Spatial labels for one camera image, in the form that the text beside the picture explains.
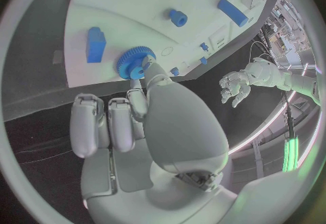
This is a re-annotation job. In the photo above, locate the blue block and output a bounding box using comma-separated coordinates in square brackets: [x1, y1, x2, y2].
[86, 27, 108, 64]

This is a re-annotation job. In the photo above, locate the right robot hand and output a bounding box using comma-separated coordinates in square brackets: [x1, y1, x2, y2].
[69, 55, 239, 224]

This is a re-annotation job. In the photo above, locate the white cable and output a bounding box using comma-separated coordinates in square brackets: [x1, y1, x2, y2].
[249, 41, 274, 64]

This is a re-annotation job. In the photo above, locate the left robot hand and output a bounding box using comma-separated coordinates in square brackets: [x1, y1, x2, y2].
[218, 71, 252, 108]

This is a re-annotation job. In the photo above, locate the glowing light bar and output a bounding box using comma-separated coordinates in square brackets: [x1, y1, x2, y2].
[281, 135, 300, 173]

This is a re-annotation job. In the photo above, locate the blue long cylinder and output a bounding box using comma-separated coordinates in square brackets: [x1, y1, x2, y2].
[216, 0, 249, 28]

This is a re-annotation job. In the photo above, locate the white task board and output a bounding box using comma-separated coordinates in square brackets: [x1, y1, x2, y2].
[63, 0, 273, 88]

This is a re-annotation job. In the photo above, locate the blue short cylinder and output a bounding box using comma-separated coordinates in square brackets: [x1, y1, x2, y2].
[168, 9, 189, 28]

